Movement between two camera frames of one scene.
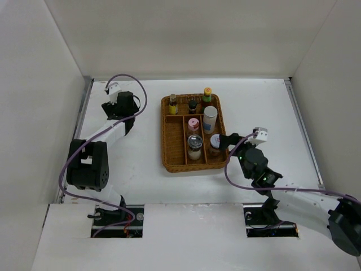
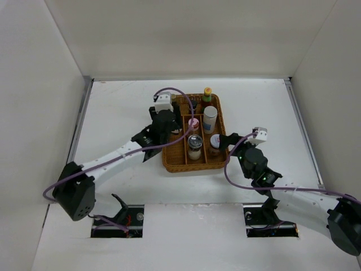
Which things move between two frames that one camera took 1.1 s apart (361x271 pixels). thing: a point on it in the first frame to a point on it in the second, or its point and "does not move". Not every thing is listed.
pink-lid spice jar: [193, 124] does not move
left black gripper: [110, 109] to [176, 123]
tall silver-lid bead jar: [209, 118] does not move
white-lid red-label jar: [215, 145] does not move
